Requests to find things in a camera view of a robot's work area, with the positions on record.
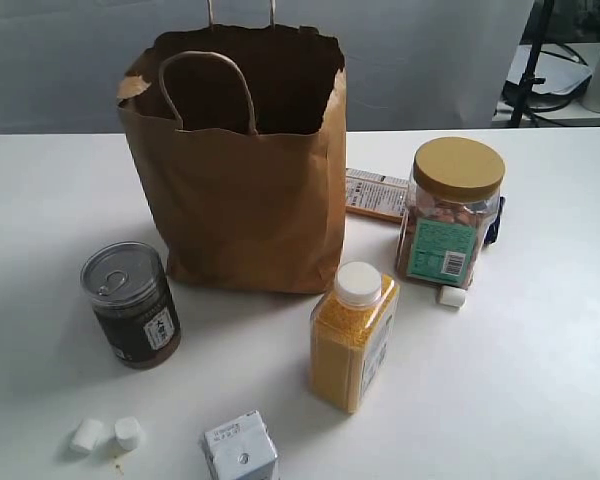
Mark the nut jar with gold lid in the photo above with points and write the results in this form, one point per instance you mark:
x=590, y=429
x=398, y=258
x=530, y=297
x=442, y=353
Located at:
x=452, y=199

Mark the white carton box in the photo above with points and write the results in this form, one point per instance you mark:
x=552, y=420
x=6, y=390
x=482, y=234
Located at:
x=241, y=449

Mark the dark jar with pull-tab lid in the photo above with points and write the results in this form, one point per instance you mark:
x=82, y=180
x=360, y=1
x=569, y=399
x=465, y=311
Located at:
x=130, y=296

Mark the yellow millet plastic bottle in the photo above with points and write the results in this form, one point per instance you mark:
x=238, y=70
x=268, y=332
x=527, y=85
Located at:
x=350, y=331

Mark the flat orange snack box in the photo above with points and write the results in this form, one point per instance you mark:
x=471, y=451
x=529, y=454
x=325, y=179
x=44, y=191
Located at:
x=374, y=195

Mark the blue packet behind jar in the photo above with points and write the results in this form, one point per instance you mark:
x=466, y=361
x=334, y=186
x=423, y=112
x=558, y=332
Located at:
x=493, y=230

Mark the left white marshmallow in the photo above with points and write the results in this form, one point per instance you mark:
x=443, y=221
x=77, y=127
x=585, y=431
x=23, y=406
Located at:
x=86, y=437

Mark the brown paper bag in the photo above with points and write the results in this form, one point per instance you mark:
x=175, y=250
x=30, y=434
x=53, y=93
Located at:
x=238, y=136

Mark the white marshmallow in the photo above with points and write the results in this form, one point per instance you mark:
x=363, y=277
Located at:
x=128, y=433
x=86, y=437

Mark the right white marshmallow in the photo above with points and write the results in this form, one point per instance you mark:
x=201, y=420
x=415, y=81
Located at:
x=128, y=433

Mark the marshmallow beside nut jar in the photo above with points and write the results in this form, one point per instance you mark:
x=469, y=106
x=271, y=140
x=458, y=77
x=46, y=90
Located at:
x=452, y=297

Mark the black tripod stand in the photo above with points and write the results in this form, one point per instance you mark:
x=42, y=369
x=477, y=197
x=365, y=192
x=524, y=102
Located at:
x=535, y=30

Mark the white backdrop cloth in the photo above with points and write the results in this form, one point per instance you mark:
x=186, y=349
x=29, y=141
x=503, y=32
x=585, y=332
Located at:
x=410, y=64

